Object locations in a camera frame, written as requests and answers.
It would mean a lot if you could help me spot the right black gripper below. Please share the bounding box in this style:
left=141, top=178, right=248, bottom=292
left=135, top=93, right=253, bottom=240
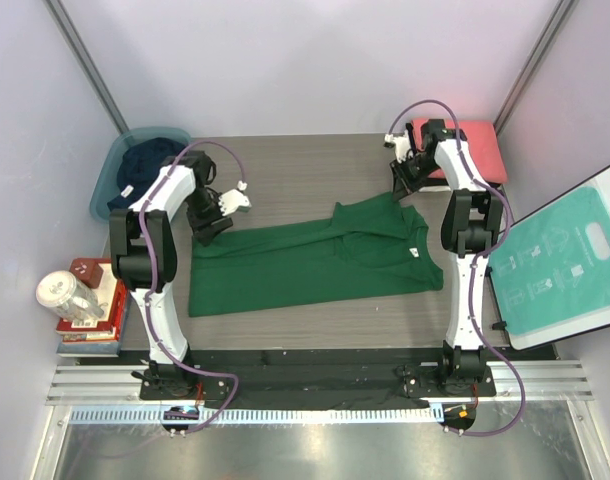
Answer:
left=389, top=154, right=439, bottom=202

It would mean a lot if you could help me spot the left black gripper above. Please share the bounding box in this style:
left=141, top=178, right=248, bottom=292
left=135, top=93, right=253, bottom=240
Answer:
left=185, top=189, right=233, bottom=247

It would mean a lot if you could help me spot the green t shirt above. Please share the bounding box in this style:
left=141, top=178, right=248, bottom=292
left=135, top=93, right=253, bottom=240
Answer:
left=188, top=193, right=444, bottom=317

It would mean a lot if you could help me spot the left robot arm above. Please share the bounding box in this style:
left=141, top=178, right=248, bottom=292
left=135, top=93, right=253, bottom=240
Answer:
left=109, top=150, right=233, bottom=400

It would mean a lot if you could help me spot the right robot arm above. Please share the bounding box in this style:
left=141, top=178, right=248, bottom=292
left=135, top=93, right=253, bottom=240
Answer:
left=384, top=119, right=504, bottom=397

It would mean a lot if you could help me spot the stack of red books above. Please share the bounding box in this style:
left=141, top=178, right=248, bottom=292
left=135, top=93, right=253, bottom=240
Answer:
left=56, top=258, right=130, bottom=358

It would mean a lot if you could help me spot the folded red t shirt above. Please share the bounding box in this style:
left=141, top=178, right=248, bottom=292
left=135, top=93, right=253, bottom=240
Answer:
left=411, top=117, right=509, bottom=184

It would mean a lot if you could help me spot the navy blue t shirt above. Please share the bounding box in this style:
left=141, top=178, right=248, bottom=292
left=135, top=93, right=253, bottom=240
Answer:
left=107, top=137, right=185, bottom=211

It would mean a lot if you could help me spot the blue plastic basket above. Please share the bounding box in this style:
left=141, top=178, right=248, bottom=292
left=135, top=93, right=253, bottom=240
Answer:
left=89, top=126, right=191, bottom=223

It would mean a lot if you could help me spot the small dark red box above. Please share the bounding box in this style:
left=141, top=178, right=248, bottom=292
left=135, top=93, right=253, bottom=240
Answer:
left=69, top=257, right=104, bottom=289

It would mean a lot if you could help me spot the clear plastic jar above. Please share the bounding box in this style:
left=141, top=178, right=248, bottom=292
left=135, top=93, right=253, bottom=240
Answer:
left=35, top=270, right=104, bottom=321

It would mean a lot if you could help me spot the teal folding board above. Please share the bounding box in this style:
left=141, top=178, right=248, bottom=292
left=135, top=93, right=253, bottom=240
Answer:
left=489, top=166, right=610, bottom=350

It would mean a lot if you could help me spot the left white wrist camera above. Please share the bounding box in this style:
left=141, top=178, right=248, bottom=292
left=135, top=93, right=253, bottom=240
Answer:
left=218, top=189, right=252, bottom=217

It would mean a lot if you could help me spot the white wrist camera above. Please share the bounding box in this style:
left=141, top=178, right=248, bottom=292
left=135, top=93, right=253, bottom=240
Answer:
left=218, top=189, right=252, bottom=217
left=384, top=132, right=417, bottom=164

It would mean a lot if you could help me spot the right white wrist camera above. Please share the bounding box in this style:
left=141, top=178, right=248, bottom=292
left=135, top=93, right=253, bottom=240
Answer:
left=384, top=132, right=417, bottom=164

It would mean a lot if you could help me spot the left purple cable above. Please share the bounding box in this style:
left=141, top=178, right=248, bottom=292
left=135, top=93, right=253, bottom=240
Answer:
left=138, top=139, right=249, bottom=435

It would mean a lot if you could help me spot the purple cable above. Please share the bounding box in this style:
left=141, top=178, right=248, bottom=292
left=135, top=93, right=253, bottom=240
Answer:
left=138, top=139, right=249, bottom=435
left=384, top=98, right=529, bottom=436

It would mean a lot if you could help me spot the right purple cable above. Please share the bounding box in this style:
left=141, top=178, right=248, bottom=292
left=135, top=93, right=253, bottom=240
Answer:
left=384, top=98, right=529, bottom=436

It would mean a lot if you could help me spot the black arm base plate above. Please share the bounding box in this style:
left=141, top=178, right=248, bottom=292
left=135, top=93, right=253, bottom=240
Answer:
left=132, top=348, right=496, bottom=399

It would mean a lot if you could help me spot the aluminium rail frame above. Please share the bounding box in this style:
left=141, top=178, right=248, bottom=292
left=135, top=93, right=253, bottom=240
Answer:
left=46, top=361, right=592, bottom=410

